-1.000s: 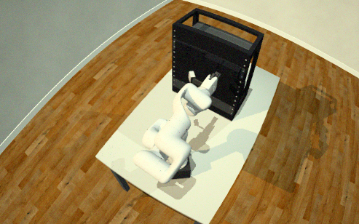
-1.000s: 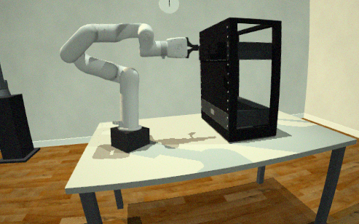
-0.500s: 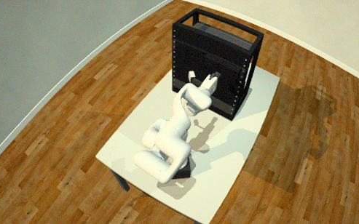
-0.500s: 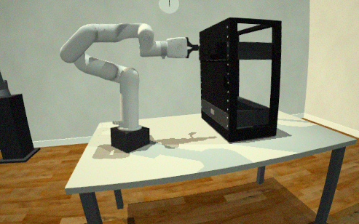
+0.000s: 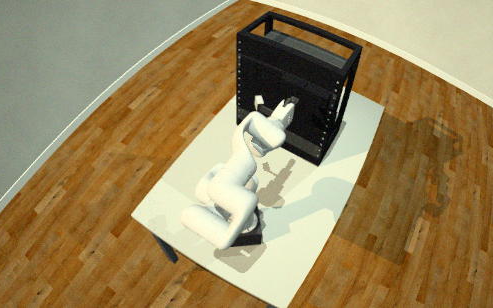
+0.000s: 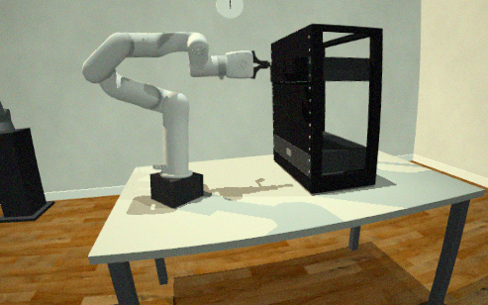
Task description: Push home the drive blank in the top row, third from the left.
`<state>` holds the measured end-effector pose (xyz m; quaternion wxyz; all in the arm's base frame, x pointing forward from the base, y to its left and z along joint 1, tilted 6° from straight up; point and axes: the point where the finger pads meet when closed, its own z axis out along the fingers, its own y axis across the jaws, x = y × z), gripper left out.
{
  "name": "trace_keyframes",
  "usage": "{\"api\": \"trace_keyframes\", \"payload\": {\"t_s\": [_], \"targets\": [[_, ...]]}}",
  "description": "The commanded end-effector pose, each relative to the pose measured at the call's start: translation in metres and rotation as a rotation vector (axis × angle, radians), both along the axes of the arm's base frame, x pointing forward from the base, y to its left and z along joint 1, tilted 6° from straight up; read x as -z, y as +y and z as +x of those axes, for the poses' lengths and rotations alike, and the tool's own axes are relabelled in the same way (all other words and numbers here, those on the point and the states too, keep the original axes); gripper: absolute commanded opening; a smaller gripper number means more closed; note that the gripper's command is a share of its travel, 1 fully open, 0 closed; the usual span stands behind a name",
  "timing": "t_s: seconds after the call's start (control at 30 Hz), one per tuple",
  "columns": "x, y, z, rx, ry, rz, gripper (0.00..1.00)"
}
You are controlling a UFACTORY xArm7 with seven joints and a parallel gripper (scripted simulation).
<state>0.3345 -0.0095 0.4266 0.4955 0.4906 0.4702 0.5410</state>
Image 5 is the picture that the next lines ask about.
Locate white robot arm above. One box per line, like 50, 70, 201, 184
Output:
180, 96, 286, 250

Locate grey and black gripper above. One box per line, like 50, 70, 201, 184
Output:
268, 96, 299, 131

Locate black equipment rack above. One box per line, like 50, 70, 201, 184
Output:
236, 11, 363, 166

